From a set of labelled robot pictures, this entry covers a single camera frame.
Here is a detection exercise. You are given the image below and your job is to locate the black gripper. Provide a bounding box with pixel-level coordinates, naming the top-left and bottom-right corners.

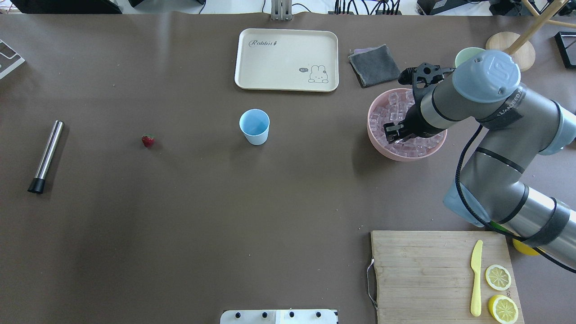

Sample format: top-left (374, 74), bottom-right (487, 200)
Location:
top-left (383, 101), bottom-right (447, 144)

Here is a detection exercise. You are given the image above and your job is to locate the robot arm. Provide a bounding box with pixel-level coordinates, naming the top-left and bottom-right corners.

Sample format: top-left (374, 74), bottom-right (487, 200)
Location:
top-left (382, 50), bottom-right (575, 272)

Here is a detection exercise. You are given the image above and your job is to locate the pink bowl of ice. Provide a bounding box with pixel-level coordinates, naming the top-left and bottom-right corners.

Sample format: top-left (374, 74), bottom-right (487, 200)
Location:
top-left (367, 88), bottom-right (448, 162)

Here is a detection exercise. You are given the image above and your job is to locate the blue plastic cup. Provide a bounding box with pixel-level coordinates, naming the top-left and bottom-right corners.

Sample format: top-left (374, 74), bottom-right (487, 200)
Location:
top-left (239, 109), bottom-right (270, 146)

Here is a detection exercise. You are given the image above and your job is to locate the grey folded cloth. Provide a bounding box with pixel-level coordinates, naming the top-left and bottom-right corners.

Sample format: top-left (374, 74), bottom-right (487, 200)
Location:
top-left (348, 44), bottom-right (401, 88)

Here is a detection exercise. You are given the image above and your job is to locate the green bowl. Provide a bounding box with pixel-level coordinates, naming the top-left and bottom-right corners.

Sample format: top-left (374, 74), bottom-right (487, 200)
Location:
top-left (454, 47), bottom-right (485, 68)

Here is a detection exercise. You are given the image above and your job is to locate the green lime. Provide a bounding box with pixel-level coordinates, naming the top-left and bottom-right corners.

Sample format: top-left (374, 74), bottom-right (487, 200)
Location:
top-left (490, 221), bottom-right (508, 233)

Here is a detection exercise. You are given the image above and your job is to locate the beige rabbit tray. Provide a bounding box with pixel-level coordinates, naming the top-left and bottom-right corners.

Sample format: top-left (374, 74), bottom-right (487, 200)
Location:
top-left (234, 27), bottom-right (339, 92)

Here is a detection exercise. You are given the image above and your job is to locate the wooden cutting board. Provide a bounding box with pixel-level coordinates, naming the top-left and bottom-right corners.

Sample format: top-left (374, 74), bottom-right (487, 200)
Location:
top-left (370, 230), bottom-right (513, 324)

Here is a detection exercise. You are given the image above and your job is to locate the yellow plastic knife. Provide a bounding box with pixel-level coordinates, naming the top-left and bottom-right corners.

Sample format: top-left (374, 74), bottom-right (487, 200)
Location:
top-left (470, 240), bottom-right (483, 317)

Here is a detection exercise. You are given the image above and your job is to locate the wooden mug tree stand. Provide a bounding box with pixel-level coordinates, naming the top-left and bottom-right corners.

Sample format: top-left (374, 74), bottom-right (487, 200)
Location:
top-left (484, 0), bottom-right (575, 72)

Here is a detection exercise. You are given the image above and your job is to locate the whole yellow lemon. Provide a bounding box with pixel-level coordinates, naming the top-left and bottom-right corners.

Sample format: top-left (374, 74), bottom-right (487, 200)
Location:
top-left (512, 239), bottom-right (539, 256)

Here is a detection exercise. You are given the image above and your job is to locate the lemon slice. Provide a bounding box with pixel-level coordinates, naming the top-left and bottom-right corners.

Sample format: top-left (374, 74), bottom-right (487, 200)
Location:
top-left (484, 264), bottom-right (512, 291)

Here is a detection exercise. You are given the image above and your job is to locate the lemon half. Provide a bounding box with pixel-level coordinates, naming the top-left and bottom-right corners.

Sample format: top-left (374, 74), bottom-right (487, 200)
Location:
top-left (488, 295), bottom-right (520, 324)

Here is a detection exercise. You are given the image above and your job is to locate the red strawberry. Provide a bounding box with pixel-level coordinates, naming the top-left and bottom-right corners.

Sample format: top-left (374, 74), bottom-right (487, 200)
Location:
top-left (141, 134), bottom-right (156, 148)

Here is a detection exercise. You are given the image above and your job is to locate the steel muddler black tip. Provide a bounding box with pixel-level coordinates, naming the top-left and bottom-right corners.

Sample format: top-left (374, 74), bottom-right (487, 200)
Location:
top-left (27, 120), bottom-right (64, 194)

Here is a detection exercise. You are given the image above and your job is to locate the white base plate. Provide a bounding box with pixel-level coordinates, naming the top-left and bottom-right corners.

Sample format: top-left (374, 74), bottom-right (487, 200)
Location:
top-left (220, 308), bottom-right (339, 324)

